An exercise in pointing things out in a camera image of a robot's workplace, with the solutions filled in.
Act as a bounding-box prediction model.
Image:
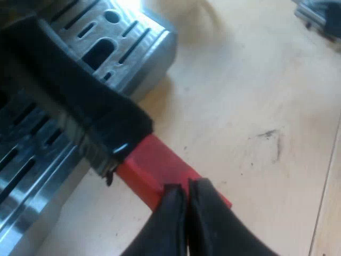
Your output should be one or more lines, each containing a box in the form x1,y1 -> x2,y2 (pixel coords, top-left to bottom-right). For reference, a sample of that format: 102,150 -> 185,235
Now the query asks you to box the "aluminium rail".
294,0 -> 341,41

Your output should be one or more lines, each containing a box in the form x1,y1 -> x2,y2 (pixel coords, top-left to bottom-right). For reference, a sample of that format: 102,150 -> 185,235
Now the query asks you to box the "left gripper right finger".
188,177 -> 280,256

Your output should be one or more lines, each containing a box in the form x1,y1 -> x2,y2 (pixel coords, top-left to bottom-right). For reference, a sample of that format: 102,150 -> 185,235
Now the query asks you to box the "filter holder with red-ended handle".
0,15 -> 233,212

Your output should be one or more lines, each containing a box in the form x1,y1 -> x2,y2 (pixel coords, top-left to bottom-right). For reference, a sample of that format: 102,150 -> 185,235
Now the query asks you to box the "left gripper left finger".
121,182 -> 190,256

